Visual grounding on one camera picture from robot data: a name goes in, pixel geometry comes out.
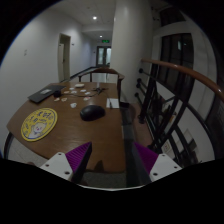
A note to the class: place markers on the wooden chair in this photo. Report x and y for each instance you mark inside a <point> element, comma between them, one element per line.
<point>104,74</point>

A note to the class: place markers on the green exit sign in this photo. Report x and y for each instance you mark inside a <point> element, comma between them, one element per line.
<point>105,41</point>

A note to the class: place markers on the white side door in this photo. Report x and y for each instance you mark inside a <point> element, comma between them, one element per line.
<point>61,62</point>

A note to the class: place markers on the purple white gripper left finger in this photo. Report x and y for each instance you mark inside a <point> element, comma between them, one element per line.
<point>71,165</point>

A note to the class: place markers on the small white crumpled paper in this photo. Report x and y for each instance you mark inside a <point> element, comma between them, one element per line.
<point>73,105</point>

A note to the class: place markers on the black computer mouse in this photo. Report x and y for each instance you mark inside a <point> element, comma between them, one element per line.
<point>92,112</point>

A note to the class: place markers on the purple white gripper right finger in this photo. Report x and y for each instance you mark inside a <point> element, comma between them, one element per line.
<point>156,165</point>

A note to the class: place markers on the small black box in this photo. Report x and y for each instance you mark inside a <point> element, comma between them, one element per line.
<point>57,94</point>

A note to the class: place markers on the white notepad with pen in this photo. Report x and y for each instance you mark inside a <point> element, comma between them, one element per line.
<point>112,103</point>

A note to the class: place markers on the double door at corridor end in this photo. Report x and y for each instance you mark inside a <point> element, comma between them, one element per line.
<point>103,57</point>

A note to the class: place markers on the wooden handrail with black balusters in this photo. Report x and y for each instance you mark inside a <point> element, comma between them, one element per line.
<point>184,111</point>

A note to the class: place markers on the dark closed laptop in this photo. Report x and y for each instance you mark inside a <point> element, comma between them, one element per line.
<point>44,93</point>

